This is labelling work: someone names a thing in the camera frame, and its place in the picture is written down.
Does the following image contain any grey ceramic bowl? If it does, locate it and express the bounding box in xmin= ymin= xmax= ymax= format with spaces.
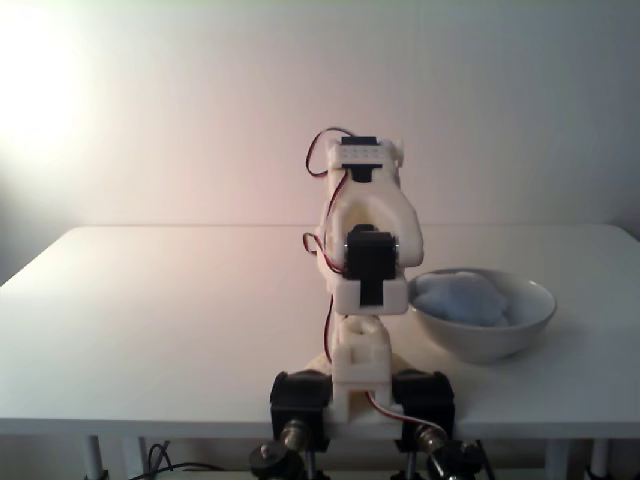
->
xmin=408 ymin=268 xmax=557 ymax=365

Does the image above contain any red white base cable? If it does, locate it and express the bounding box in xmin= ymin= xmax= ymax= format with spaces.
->
xmin=364 ymin=389 xmax=449 ymax=432

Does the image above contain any white table leg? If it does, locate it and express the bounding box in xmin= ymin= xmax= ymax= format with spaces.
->
xmin=588 ymin=439 xmax=612 ymax=480
xmin=122 ymin=437 xmax=147 ymax=480
xmin=544 ymin=439 xmax=571 ymax=480
xmin=83 ymin=435 xmax=109 ymax=480

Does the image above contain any skyblue plush doll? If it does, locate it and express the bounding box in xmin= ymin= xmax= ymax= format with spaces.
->
xmin=414 ymin=271 xmax=514 ymax=328

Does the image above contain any black cable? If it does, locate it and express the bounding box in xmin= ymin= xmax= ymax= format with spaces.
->
xmin=142 ymin=442 xmax=251 ymax=480

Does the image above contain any black table clamp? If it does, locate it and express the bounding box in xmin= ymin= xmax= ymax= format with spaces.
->
xmin=269 ymin=370 xmax=334 ymax=480
xmin=392 ymin=369 xmax=456 ymax=480

